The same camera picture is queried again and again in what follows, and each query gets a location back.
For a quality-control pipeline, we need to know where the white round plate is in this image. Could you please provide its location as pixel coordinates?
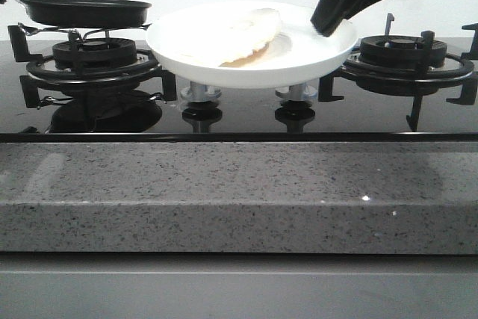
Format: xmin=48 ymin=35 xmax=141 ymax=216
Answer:
xmin=146 ymin=1 xmax=358 ymax=89

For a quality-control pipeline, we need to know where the fried egg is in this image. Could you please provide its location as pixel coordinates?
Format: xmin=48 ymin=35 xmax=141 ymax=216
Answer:
xmin=175 ymin=8 xmax=282 ymax=67

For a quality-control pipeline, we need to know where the black frying pan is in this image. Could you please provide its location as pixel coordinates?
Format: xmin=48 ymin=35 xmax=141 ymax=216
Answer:
xmin=14 ymin=0 xmax=152 ymax=29

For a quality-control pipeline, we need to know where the right black gas burner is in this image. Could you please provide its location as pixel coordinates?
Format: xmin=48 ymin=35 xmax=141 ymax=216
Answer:
xmin=358 ymin=35 xmax=425 ymax=69

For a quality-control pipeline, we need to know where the black gas burner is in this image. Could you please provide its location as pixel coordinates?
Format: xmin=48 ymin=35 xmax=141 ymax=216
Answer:
xmin=358 ymin=35 xmax=425 ymax=69
xmin=52 ymin=38 xmax=137 ymax=69

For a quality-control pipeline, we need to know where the right black burner grate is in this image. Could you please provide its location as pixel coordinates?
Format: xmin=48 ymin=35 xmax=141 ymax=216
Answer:
xmin=317 ymin=13 xmax=477 ymax=131

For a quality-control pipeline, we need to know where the black burner grate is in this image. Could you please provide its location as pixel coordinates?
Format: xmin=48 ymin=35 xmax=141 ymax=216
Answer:
xmin=8 ymin=23 xmax=178 ymax=108
xmin=317 ymin=13 xmax=477 ymax=131

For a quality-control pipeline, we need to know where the right silver stove knob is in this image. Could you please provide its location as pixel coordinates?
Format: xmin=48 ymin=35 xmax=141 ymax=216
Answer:
xmin=275 ymin=83 xmax=317 ymax=102

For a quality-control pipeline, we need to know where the silver stove knob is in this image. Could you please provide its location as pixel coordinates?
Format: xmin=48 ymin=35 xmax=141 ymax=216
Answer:
xmin=275 ymin=83 xmax=317 ymax=102
xmin=180 ymin=81 xmax=222 ymax=103

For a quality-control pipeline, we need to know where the black glass cooktop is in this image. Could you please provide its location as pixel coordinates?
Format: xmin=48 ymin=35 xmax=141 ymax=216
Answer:
xmin=1 ymin=41 xmax=477 ymax=143

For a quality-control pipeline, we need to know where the left silver stove knob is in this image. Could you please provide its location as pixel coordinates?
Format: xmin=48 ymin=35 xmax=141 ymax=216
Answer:
xmin=180 ymin=81 xmax=222 ymax=103

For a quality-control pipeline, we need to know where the left black burner grate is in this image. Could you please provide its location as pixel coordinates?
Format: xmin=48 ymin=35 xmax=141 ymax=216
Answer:
xmin=8 ymin=23 xmax=178 ymax=108

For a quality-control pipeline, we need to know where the left black gas burner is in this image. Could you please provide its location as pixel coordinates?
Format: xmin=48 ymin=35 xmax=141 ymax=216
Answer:
xmin=52 ymin=38 xmax=137 ymax=69

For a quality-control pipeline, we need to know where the grey speckled stone countertop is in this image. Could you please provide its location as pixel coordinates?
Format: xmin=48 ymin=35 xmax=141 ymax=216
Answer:
xmin=1 ymin=142 xmax=477 ymax=254

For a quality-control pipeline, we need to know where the grey cabinet front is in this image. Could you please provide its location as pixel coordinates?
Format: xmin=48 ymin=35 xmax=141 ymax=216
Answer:
xmin=1 ymin=253 xmax=477 ymax=318

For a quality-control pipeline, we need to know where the wire pan support ring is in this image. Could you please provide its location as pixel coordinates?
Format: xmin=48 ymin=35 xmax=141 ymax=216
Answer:
xmin=17 ymin=22 xmax=152 ymax=44

